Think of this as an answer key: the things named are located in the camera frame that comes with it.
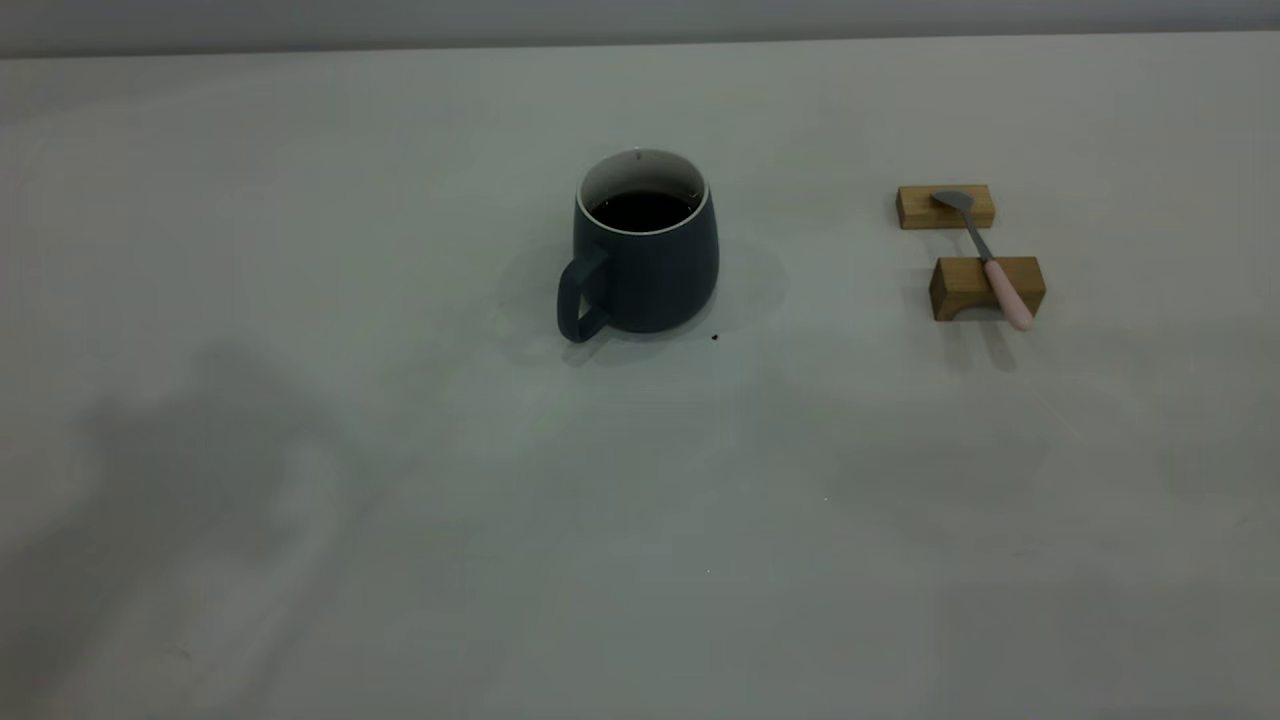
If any pink handled metal spoon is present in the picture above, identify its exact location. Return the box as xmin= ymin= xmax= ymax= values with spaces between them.
xmin=930 ymin=189 xmax=1036 ymax=333

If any dark coffee liquid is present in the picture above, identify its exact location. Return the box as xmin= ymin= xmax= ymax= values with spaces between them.
xmin=590 ymin=190 xmax=702 ymax=235

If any dark grey ceramic mug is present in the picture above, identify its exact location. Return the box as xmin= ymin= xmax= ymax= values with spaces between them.
xmin=556 ymin=148 xmax=721 ymax=345

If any rectangular wooden block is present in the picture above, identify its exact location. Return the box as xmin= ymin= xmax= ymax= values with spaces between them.
xmin=895 ymin=184 xmax=997 ymax=231

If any arched wooden block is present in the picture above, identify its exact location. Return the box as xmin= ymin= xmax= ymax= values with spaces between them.
xmin=929 ymin=256 xmax=1047 ymax=323

